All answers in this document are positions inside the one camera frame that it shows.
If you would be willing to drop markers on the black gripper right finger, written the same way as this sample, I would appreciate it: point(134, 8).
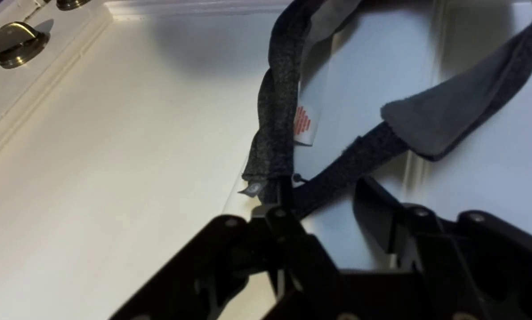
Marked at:
point(484, 266)

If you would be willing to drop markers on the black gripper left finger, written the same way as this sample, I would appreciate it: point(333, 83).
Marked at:
point(205, 272)

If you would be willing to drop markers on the dark grey sports visor cap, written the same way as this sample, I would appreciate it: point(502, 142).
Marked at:
point(276, 117)

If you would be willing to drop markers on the white panelled door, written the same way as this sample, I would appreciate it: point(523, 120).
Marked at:
point(128, 147)

